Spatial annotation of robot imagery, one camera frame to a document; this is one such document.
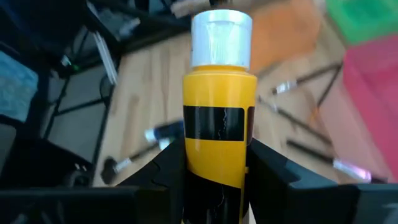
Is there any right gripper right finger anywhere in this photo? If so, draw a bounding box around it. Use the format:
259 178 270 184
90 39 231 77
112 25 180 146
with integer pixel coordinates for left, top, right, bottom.
247 138 398 224

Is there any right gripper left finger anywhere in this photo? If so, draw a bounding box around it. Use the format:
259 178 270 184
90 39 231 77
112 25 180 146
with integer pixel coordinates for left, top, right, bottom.
0 136 187 224

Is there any wide fan paint brush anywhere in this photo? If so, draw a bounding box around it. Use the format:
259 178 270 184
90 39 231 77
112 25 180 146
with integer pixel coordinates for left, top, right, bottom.
101 144 162 185

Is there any blue paint bottle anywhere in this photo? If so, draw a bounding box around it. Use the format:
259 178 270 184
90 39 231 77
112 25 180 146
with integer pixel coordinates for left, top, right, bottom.
144 119 185 144

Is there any thick-handled black paint brush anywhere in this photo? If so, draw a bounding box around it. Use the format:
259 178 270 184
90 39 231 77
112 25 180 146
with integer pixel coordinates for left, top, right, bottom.
285 139 389 185

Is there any long slim black paint brush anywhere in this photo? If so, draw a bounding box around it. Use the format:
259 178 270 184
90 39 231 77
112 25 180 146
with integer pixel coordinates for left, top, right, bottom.
257 95 333 146

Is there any black paint brush silver ferrule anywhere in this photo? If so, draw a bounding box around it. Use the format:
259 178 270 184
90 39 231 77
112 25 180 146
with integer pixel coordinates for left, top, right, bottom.
271 62 343 96

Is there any thin orange-tipped paint brush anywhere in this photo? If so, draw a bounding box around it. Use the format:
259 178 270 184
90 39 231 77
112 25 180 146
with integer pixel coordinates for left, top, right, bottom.
310 63 345 124

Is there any yellow paint bottle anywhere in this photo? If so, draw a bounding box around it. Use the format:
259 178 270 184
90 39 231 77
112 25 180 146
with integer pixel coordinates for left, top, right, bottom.
182 9 258 224

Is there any pink translucent plastic bin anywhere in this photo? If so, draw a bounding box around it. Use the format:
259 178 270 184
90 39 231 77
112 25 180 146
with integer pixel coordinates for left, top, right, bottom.
317 34 398 184

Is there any orange translucent plastic bin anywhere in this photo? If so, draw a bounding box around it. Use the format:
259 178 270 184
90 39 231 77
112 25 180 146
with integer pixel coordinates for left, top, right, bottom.
248 0 324 74

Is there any green plastic basket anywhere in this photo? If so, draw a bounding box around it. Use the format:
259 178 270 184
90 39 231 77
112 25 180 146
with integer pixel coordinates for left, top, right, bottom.
325 0 398 44

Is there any small black table-level camera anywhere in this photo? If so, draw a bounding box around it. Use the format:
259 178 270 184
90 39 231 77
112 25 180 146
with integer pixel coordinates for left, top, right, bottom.
60 162 94 187

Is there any silver aluminium frame post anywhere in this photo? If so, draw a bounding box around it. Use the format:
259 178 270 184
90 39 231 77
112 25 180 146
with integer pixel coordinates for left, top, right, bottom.
86 1 119 85

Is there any black table frame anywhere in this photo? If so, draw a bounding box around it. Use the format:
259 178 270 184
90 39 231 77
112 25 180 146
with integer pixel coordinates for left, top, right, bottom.
40 0 193 187

